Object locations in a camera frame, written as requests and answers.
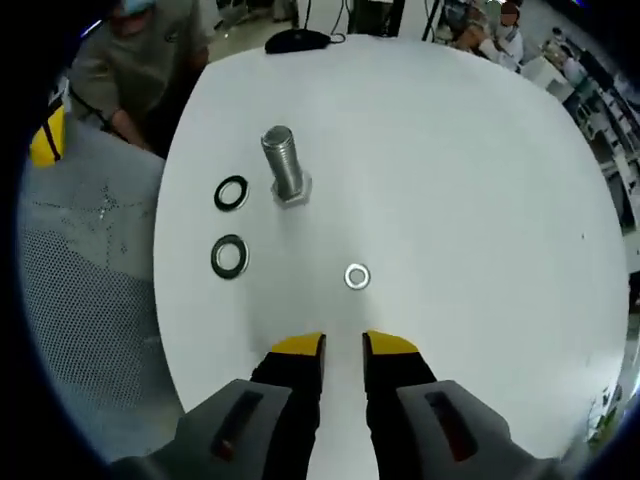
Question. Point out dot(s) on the large steel threaded stud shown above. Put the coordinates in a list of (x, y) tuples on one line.
[(285, 165)]

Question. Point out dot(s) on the black computer mouse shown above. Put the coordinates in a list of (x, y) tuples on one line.
[(295, 42)]

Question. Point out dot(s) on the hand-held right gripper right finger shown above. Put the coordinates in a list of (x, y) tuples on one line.
[(450, 440)]

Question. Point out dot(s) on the large black washer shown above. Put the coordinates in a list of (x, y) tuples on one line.
[(214, 257), (218, 196)]

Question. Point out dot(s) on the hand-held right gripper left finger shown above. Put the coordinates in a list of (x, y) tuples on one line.
[(220, 440)]

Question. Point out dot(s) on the small silver washer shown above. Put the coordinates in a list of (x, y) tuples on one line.
[(347, 276)]

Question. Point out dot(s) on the grey mesh chair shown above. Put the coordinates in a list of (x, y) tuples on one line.
[(75, 300)]

